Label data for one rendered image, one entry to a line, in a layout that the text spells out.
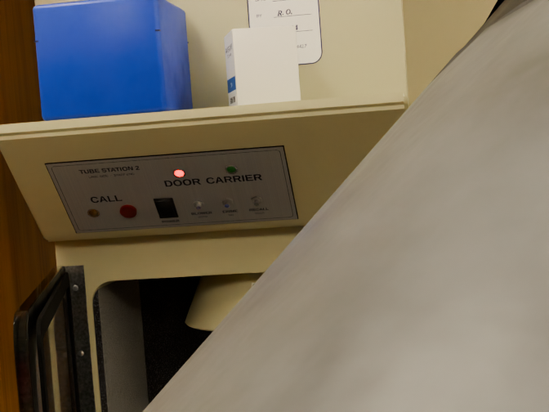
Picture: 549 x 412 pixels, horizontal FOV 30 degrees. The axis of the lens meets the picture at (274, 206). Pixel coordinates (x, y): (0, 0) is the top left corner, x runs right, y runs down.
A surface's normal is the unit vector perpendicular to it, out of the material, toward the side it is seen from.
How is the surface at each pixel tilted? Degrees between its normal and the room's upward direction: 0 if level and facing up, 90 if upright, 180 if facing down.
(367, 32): 90
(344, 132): 135
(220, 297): 66
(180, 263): 90
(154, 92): 90
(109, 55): 90
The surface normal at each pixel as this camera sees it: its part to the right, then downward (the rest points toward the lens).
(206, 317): -0.73, -0.32
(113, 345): 0.99, -0.07
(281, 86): 0.17, 0.04
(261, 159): -0.04, 0.75
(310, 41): -0.14, 0.06
